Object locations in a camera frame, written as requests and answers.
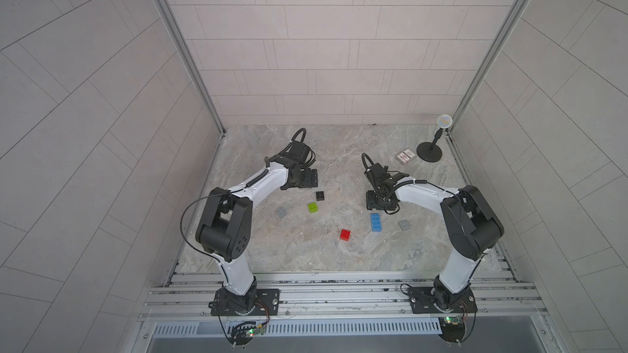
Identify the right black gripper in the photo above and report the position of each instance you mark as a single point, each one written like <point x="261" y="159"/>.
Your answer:
<point x="374" y="200"/>

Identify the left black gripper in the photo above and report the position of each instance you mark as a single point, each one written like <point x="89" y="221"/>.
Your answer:
<point x="304" y="178"/>

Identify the light blue long lego brick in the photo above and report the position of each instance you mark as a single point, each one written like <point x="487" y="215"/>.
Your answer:
<point x="376" y="225"/>

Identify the small grey lego brick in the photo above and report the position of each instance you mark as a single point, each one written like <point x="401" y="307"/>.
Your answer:
<point x="404" y="224"/>

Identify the lime green lego brick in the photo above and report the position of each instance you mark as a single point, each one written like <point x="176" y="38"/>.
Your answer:
<point x="312" y="207"/>

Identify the red orange lego brick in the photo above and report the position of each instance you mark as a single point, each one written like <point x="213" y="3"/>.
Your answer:
<point x="345" y="235"/>

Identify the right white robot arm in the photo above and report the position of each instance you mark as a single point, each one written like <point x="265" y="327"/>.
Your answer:
<point x="471" y="225"/>

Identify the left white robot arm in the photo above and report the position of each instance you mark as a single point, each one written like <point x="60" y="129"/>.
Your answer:
<point x="224" y="230"/>

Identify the black stand with round disc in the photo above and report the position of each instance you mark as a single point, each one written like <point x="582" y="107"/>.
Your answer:
<point x="429" y="151"/>

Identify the right circuit board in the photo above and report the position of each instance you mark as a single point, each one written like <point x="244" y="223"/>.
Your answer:
<point x="453" y="329"/>

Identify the circuit board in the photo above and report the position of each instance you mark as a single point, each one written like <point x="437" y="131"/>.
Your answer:
<point x="243" y="333"/>
<point x="453" y="329"/>

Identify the left circuit board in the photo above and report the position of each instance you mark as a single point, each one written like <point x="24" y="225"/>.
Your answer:
<point x="243" y="333"/>

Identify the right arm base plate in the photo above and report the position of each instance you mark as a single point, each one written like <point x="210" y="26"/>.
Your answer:
<point x="426" y="300"/>

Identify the aluminium rail frame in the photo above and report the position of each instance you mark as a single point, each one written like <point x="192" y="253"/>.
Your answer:
<point x="313" y="295"/>

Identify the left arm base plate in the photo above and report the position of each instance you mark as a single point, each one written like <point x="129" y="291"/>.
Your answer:
<point x="256" y="302"/>

